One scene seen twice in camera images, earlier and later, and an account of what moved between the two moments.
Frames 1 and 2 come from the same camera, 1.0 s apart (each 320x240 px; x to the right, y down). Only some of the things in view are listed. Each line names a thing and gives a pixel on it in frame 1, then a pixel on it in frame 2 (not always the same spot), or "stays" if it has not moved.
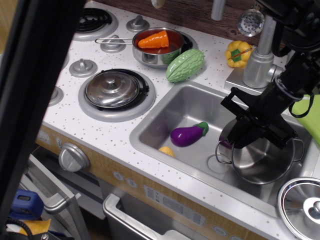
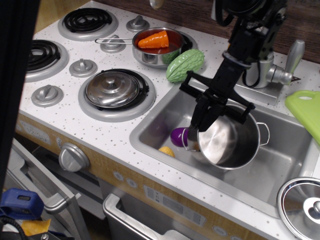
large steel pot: x=263 y=161 to x=230 y=142
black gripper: x=259 y=117 to x=221 y=87
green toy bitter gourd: x=185 y=65 stays
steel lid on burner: x=112 y=89 stays
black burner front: x=140 y=105 stays
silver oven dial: x=72 y=158 stays
